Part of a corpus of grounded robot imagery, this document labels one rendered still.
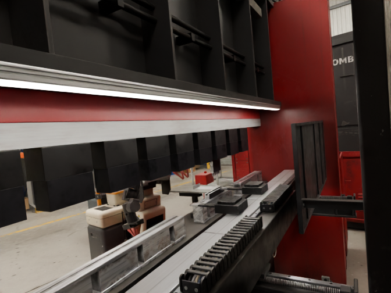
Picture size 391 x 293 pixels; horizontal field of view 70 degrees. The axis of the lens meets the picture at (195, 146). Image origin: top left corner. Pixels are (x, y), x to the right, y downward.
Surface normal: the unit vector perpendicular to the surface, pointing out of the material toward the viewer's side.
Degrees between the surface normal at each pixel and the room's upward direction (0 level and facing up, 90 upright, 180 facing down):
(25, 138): 90
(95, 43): 90
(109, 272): 90
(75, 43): 90
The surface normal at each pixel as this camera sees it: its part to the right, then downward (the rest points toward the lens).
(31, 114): 0.87, -0.06
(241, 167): -0.49, 0.09
